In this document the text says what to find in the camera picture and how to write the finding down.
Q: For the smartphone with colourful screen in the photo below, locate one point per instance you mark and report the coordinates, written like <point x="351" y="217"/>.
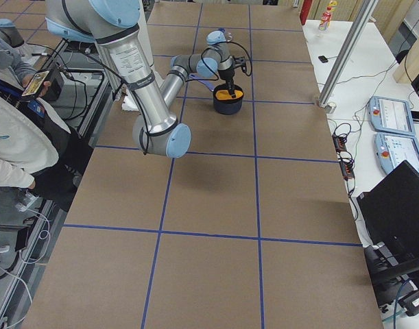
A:
<point x="36" y="84"/>

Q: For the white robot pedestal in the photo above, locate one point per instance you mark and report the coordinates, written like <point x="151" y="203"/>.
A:
<point x="138" y="62"/>

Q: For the upper teach pendant tablet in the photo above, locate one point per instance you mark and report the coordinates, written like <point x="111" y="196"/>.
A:
<point x="391" y="115"/>

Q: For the dark blue saucepan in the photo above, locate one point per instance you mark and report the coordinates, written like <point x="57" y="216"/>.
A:
<point x="225" y="108"/>

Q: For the red plastic bottle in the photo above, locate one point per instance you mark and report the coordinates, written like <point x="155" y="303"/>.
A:
<point x="327" y="16"/>

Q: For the person in white coat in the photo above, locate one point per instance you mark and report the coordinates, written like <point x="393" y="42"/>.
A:
<point x="38" y="150"/>

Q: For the yellow corn cob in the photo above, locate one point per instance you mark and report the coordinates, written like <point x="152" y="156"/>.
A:
<point x="222" y="95"/>

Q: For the small black square sensor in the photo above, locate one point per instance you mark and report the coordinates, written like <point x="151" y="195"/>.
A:
<point x="323" y="59"/>

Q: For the lower teach pendant tablet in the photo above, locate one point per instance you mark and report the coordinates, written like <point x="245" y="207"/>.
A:
<point x="392" y="149"/>

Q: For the black laptop monitor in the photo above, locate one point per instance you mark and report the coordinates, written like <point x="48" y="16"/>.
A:
<point x="391" y="209"/>

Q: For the aluminium frame post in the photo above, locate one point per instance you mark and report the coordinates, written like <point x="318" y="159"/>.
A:
<point x="350" y="42"/>

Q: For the teach pendant tablet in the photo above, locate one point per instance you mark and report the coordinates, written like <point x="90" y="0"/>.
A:
<point x="391" y="115"/>
<point x="392" y="149"/>

